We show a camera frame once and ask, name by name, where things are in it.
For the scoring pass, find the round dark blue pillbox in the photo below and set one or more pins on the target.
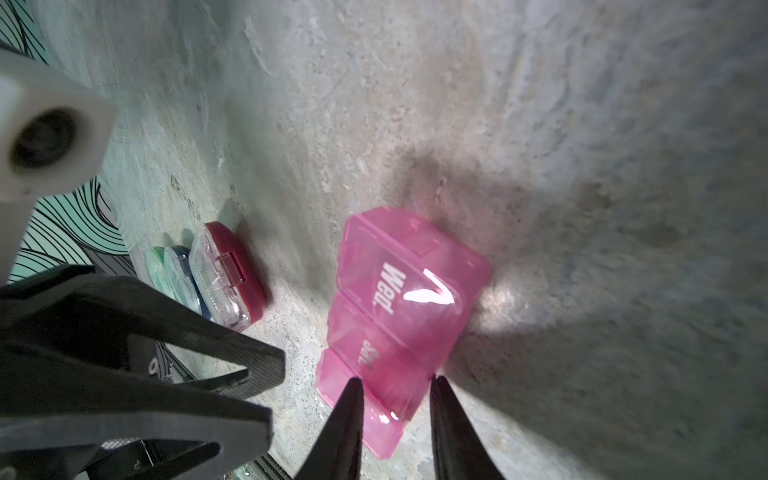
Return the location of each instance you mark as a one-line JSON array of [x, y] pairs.
[[181, 280]]

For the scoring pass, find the dark pink square pillbox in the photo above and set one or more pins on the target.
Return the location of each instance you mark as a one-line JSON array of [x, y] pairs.
[[226, 277]]

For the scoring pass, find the round green pillbox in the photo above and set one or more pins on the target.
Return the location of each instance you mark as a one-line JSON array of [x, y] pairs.
[[155, 265]]

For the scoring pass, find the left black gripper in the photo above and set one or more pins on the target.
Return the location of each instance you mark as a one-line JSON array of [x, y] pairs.
[[58, 414]]

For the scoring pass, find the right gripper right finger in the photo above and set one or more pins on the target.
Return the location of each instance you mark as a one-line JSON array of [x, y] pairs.
[[457, 450]]

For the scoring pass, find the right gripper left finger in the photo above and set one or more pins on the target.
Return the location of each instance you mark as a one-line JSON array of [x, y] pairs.
[[336, 454]]

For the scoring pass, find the light pink square pillbox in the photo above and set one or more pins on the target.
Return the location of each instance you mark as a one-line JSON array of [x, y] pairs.
[[405, 292]]

